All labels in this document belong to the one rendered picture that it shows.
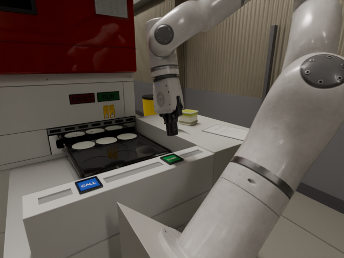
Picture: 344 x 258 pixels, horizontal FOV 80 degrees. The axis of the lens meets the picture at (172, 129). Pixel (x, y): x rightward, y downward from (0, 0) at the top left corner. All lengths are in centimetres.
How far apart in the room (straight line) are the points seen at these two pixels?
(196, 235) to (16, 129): 91
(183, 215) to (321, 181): 186
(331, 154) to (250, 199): 199
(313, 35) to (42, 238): 72
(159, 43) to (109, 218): 46
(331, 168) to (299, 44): 190
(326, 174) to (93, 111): 207
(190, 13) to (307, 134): 38
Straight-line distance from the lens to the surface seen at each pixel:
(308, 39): 55
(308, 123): 39
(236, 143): 84
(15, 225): 78
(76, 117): 112
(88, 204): 55
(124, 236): 43
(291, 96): 38
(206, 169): 73
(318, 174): 243
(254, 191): 37
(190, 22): 57
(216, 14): 67
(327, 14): 59
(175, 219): 74
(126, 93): 118
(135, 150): 92
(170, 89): 58
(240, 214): 37
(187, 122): 103
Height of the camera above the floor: 125
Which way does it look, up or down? 17 degrees down
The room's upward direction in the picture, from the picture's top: straight up
